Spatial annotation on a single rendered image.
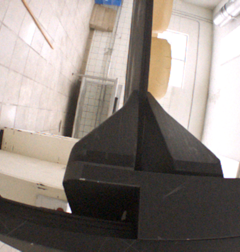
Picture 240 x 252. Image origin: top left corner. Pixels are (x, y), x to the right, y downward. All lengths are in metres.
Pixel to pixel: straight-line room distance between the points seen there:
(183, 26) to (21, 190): 5.03
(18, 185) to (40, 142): 0.73
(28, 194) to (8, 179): 0.12
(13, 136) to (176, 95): 3.81
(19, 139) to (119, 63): 3.47
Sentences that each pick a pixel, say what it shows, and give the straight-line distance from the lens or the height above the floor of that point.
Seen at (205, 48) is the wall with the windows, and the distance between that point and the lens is 5.36.
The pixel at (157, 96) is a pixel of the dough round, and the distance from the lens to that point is 0.15.
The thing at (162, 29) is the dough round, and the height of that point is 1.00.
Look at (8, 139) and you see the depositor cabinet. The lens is 1.75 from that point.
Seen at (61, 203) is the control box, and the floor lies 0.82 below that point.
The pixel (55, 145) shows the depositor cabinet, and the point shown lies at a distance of 1.59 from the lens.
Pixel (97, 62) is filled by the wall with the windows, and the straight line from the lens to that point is 4.76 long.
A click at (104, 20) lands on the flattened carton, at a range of 4.93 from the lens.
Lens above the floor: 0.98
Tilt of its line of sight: 1 degrees up
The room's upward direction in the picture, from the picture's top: 100 degrees clockwise
